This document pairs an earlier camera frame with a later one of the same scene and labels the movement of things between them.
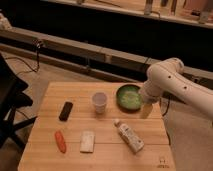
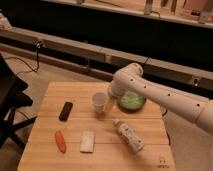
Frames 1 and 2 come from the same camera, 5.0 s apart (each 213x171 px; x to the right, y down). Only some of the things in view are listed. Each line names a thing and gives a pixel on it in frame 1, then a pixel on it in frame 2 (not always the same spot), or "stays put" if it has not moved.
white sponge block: x=87 y=141 stays put
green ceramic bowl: x=128 y=98 stays put
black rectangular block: x=65 y=111 stays put
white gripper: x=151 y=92 → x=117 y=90
